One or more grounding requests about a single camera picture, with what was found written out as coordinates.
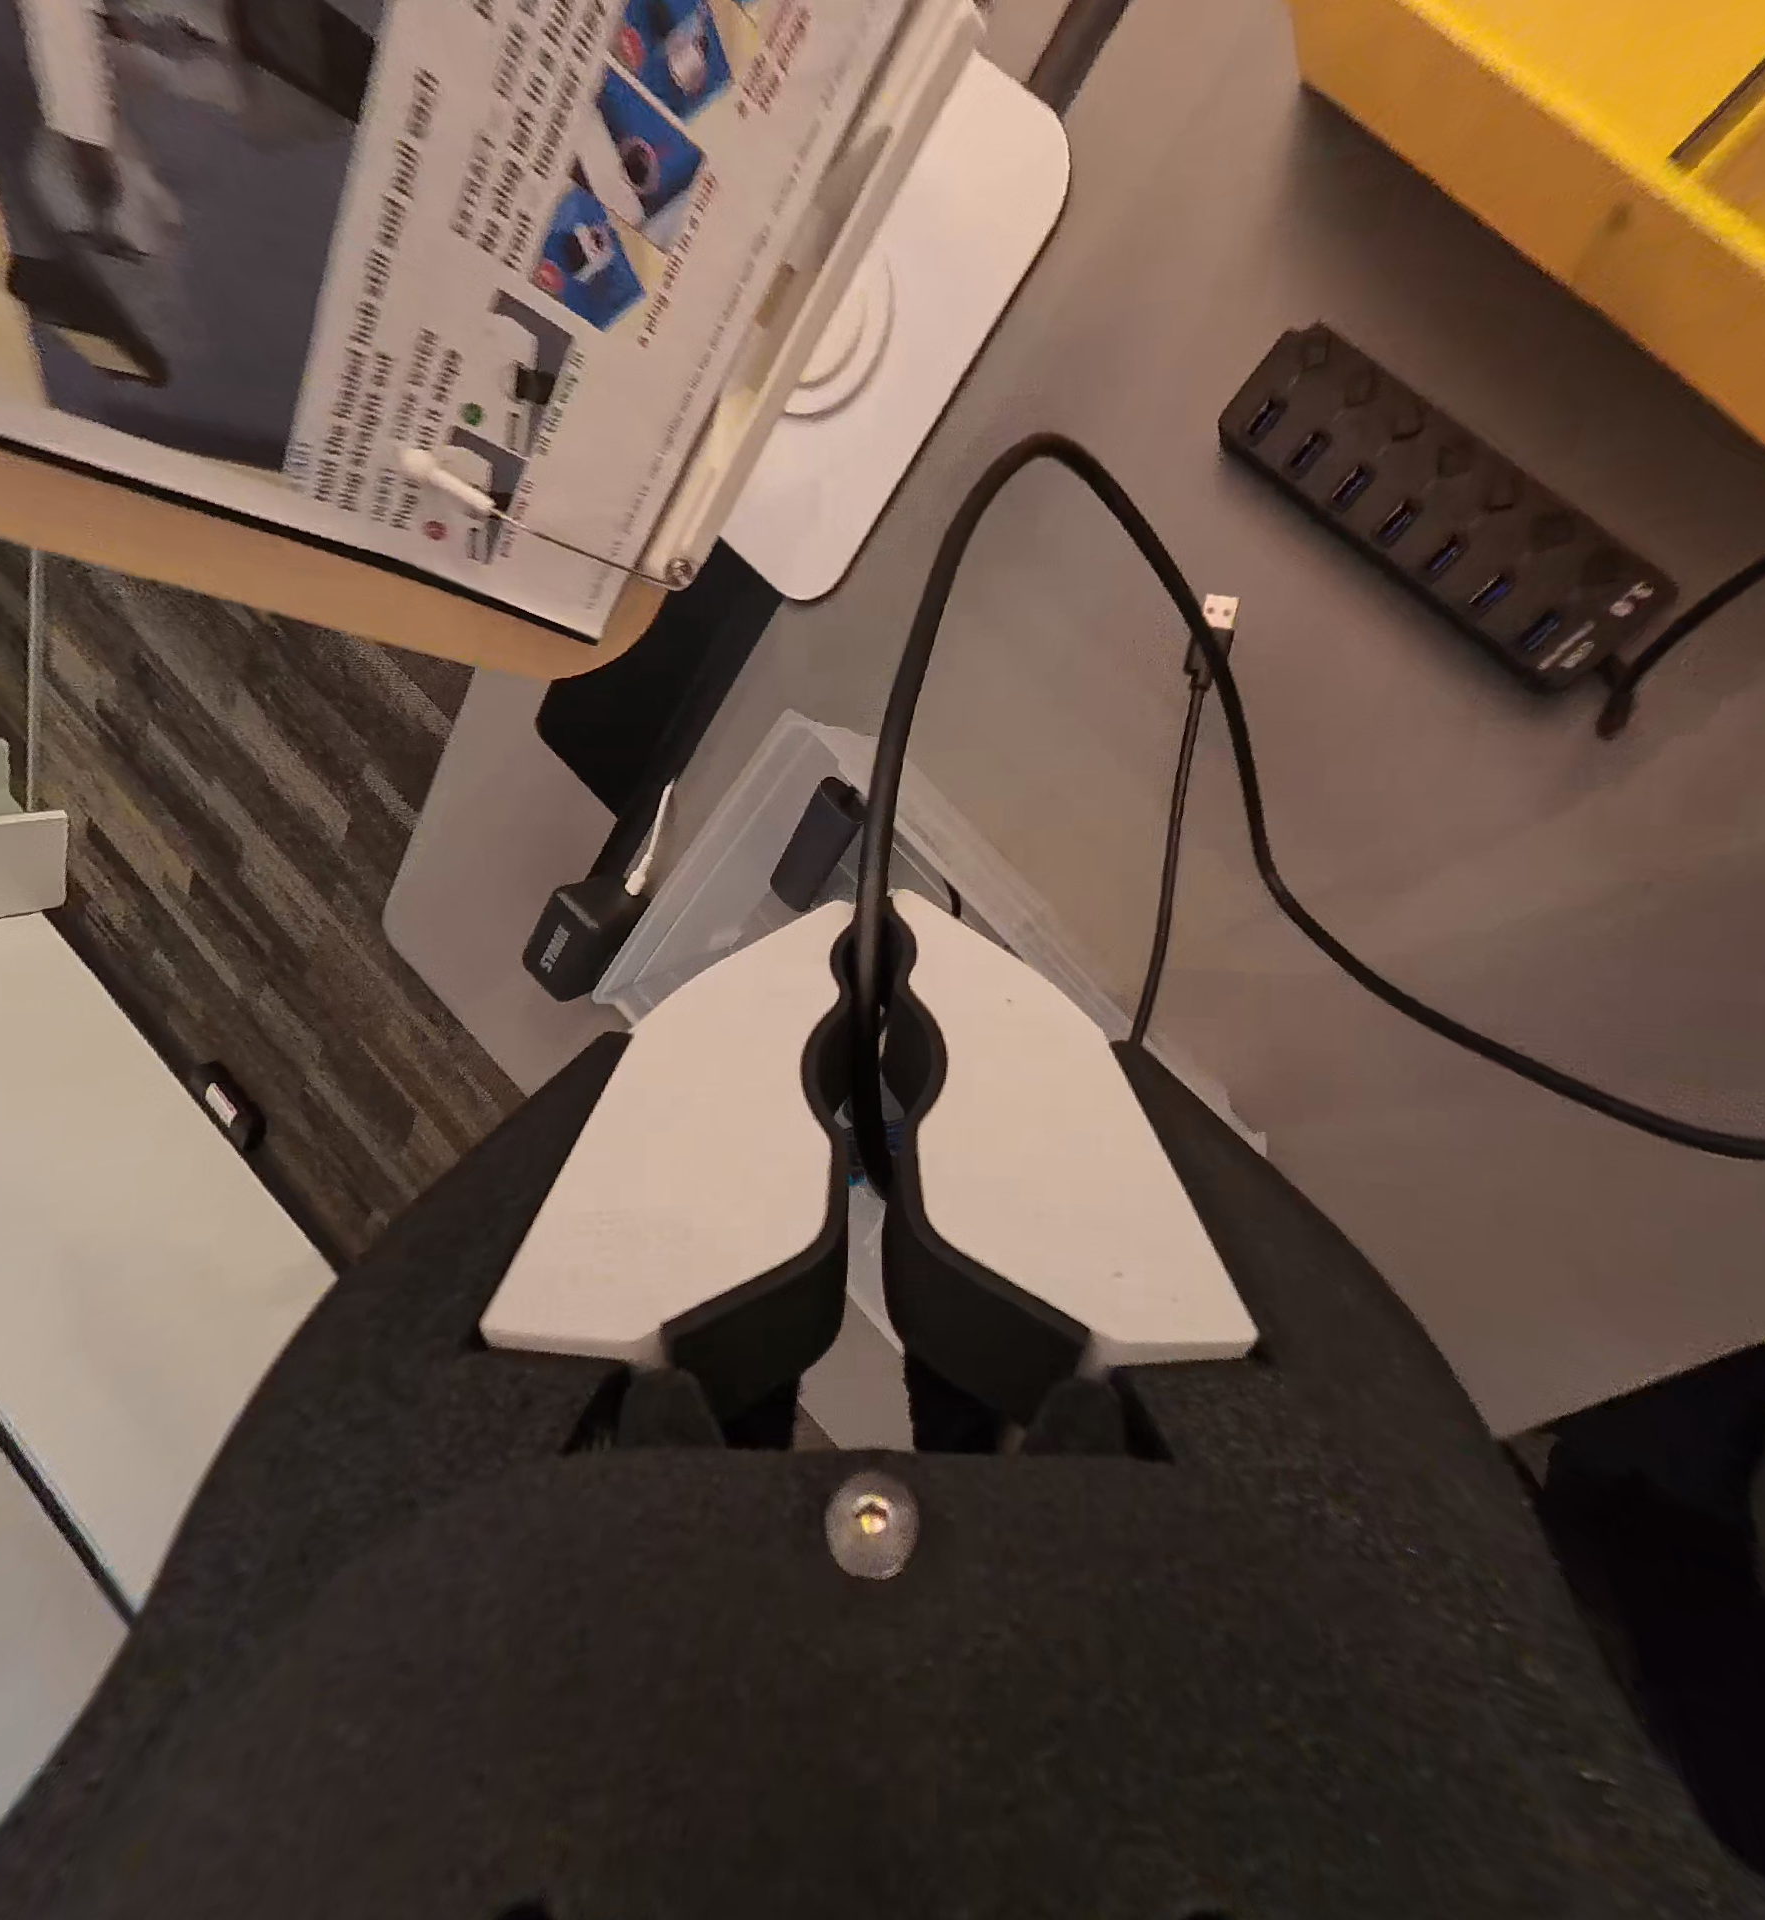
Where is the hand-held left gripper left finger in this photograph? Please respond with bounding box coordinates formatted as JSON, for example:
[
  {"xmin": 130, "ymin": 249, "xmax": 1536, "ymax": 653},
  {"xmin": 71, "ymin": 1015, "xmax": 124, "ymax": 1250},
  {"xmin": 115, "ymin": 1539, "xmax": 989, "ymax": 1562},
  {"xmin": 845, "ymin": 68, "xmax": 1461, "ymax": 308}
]
[{"xmin": 477, "ymin": 896, "xmax": 860, "ymax": 1382}]

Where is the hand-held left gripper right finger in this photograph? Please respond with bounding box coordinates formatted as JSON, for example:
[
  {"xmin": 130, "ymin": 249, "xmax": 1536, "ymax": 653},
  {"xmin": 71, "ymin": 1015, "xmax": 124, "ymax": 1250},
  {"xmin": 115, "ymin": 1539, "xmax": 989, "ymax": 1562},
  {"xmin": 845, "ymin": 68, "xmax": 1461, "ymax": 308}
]
[{"xmin": 882, "ymin": 889, "xmax": 1263, "ymax": 1382}]

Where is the clear plastic bin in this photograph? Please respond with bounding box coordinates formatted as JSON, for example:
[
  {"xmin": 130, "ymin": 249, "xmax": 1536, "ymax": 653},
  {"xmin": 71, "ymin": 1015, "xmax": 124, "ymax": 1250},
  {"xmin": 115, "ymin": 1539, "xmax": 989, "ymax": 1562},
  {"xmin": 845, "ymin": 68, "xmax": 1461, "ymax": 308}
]
[{"xmin": 589, "ymin": 706, "xmax": 1275, "ymax": 1157}]

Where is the black 7-port USB hub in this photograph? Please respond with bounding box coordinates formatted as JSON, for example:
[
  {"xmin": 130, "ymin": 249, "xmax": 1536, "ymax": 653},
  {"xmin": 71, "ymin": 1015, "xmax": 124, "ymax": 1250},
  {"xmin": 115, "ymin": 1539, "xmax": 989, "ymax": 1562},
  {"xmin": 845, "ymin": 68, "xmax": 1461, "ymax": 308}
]
[{"xmin": 838, "ymin": 436, "xmax": 1765, "ymax": 1178}]

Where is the thin black cable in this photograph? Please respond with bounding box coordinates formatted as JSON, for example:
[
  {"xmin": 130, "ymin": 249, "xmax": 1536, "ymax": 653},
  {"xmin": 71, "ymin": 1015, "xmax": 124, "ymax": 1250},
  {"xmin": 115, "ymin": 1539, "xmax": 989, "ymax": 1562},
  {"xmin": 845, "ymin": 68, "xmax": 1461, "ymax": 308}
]
[{"xmin": 1128, "ymin": 580, "xmax": 1244, "ymax": 1045}]

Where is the yellow plastic bin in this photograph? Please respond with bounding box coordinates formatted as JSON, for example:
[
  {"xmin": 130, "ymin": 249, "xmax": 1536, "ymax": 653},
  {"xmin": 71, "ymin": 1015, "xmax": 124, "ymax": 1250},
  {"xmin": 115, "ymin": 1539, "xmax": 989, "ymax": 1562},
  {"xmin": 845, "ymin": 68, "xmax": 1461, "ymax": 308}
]
[{"xmin": 1288, "ymin": 0, "xmax": 1765, "ymax": 506}]

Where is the black power station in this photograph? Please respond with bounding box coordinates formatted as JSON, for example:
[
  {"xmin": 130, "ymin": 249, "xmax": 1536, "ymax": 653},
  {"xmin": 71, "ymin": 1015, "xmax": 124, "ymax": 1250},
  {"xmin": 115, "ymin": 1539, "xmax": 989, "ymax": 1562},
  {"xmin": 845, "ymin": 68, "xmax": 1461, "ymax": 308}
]
[{"xmin": 522, "ymin": 871, "xmax": 633, "ymax": 1002}]

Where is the small black device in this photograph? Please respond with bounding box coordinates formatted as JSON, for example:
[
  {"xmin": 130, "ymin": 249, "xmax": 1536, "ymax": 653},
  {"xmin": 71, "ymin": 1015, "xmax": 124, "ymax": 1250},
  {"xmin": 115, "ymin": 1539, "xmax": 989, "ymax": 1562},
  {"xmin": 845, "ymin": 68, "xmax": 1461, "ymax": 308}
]
[{"xmin": 773, "ymin": 775, "xmax": 872, "ymax": 913}]

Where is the black flat desk pad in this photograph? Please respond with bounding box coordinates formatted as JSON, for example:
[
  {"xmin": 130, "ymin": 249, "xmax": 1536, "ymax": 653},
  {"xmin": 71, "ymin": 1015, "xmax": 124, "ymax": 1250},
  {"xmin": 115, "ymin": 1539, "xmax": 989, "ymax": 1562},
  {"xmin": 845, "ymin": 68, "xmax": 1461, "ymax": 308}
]
[{"xmin": 538, "ymin": 542, "xmax": 792, "ymax": 819}]

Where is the white stand base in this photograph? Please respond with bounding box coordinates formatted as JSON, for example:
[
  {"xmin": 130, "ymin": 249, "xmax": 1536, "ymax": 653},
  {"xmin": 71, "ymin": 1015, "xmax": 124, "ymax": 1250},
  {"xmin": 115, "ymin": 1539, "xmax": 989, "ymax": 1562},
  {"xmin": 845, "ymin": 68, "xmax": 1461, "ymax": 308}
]
[{"xmin": 717, "ymin": 56, "xmax": 1074, "ymax": 602}]

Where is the instruction poster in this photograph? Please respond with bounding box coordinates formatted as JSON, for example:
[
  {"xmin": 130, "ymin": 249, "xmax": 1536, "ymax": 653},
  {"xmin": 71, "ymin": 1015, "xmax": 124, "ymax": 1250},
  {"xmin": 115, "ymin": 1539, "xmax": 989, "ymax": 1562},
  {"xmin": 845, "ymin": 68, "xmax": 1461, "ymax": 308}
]
[{"xmin": 0, "ymin": 0, "xmax": 981, "ymax": 640}]

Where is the white cable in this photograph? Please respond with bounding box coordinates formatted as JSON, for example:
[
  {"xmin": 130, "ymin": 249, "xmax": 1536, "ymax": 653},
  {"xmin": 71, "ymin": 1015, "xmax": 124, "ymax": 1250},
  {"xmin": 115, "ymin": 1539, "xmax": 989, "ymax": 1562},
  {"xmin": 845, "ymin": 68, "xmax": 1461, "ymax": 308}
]
[{"xmin": 598, "ymin": 781, "xmax": 674, "ymax": 902}]

